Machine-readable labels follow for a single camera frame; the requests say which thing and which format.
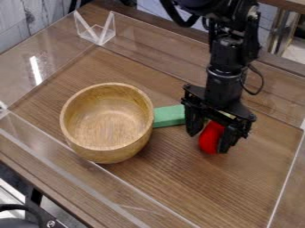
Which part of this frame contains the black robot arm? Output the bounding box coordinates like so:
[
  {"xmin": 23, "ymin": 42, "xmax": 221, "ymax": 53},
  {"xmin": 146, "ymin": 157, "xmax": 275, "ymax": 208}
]
[{"xmin": 160, "ymin": 0, "xmax": 261, "ymax": 154}]

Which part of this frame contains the wooden furniture frame background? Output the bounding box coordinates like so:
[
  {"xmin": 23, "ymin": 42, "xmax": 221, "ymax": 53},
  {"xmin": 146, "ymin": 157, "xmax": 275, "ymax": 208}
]
[{"xmin": 257, "ymin": 0, "xmax": 305, "ymax": 56}]

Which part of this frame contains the green rectangular block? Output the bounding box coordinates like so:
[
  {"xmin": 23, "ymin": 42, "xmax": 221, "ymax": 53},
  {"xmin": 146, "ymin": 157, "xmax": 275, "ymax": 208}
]
[{"xmin": 154, "ymin": 104, "xmax": 185, "ymax": 128}]

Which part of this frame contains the clear acrylic corner bracket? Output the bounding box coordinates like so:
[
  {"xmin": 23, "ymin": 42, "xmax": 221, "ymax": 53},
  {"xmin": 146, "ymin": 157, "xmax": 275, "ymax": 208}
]
[{"xmin": 73, "ymin": 11, "xmax": 116, "ymax": 46}]

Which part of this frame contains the red felt strawberry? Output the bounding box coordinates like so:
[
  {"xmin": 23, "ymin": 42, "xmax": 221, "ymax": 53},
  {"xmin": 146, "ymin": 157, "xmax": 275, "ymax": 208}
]
[{"xmin": 200, "ymin": 121, "xmax": 225, "ymax": 154}]

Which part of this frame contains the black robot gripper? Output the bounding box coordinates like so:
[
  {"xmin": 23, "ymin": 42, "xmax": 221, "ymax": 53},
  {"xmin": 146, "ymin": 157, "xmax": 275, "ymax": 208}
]
[{"xmin": 181, "ymin": 66, "xmax": 256, "ymax": 153}]

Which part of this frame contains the black table leg clamp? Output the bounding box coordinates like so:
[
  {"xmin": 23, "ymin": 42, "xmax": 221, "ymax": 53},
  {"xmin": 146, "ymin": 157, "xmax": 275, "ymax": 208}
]
[{"xmin": 26, "ymin": 187, "xmax": 69, "ymax": 228}]

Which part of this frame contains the wooden bowl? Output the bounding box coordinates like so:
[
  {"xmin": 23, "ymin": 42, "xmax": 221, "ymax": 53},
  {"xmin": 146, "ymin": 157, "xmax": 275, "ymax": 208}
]
[{"xmin": 61, "ymin": 82, "xmax": 154, "ymax": 164}]

